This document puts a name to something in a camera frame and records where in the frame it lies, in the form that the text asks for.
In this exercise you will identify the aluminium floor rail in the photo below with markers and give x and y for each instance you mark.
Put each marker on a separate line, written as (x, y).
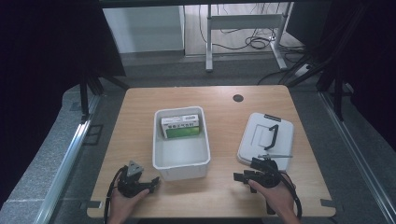
(358, 149)
(65, 168)

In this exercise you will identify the white cabinet panel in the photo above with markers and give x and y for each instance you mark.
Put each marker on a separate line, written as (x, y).
(143, 29)

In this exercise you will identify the person's left hand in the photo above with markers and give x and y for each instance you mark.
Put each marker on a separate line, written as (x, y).
(124, 205)

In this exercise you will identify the dark round table grommet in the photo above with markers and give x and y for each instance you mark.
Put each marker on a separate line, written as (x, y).
(238, 98)

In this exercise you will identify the white plastic storage box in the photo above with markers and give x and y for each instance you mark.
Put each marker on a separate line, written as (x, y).
(180, 155)

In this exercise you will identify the black curtain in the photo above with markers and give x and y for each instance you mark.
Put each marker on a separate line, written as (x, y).
(46, 46)
(367, 46)

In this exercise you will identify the white power strip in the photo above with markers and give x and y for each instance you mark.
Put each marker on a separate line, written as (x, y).
(302, 70)

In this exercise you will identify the black tripod stand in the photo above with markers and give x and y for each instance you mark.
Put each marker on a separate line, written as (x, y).
(337, 93)
(87, 90)

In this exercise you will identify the white metal desk frame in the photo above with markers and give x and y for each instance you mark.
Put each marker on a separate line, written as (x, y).
(246, 21)

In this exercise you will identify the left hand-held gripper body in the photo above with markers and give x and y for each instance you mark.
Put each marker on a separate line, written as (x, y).
(130, 183)

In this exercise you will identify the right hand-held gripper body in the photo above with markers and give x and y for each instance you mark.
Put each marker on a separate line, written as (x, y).
(267, 175)

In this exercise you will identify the green and white medicine box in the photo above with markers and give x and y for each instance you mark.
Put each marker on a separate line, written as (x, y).
(182, 127)

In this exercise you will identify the grey table corner bracket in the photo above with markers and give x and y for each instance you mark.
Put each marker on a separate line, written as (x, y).
(91, 204)
(328, 202)

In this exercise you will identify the person's right hand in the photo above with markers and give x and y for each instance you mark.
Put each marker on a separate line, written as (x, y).
(277, 199)

